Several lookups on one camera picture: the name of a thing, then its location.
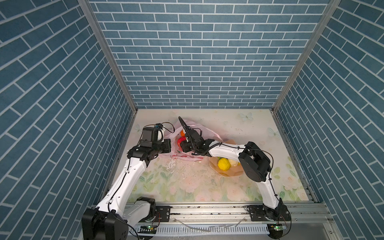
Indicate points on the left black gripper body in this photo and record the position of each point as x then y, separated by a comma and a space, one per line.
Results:
160, 147

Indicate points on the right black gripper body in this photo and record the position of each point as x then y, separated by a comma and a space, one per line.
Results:
187, 146

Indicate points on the pink plastic bag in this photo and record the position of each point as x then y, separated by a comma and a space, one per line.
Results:
176, 151

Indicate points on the yellow fake lemon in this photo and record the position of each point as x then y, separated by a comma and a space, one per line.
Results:
223, 164

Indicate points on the peach lotus shaped bowl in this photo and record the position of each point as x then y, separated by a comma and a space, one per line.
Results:
229, 151

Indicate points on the cream fake garlic bulb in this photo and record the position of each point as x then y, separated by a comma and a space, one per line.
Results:
233, 163

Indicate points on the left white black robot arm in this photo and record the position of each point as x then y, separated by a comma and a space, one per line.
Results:
108, 220

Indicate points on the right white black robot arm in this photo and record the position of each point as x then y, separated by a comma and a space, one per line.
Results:
254, 161

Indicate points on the red fake chili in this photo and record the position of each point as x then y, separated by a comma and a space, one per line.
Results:
180, 140

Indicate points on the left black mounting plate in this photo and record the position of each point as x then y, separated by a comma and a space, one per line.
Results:
162, 214

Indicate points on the black mounting plate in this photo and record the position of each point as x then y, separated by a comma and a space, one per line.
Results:
162, 214
263, 213

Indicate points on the white ventilation grille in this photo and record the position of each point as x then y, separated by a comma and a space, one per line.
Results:
204, 230

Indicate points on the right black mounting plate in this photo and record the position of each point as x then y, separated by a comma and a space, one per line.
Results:
263, 213

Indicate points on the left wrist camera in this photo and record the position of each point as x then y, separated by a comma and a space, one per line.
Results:
152, 134

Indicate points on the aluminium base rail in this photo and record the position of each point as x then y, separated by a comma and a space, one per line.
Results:
310, 221

